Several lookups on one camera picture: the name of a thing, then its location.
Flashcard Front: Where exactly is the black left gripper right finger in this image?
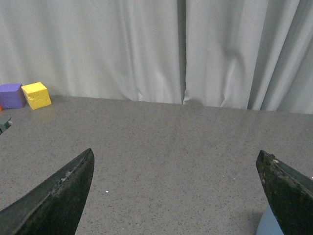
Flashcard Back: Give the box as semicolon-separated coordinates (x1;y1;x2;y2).
256;150;313;235

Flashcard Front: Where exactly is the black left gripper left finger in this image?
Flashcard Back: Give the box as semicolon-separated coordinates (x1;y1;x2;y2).
0;148;94;235

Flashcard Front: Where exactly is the blue plastic cup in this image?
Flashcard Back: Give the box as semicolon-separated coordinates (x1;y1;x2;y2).
256;205;283;235

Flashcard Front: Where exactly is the grey metal device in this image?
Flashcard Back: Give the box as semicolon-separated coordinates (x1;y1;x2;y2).
0;116;12;134

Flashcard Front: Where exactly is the yellow foam cube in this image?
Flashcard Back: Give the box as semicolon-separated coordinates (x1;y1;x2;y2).
21;82;51;110

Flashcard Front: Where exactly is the purple foam cube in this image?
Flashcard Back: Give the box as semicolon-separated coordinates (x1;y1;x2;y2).
0;83;26;109

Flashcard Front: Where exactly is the grey curtain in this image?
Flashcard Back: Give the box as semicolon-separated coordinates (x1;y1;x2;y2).
0;0;313;114

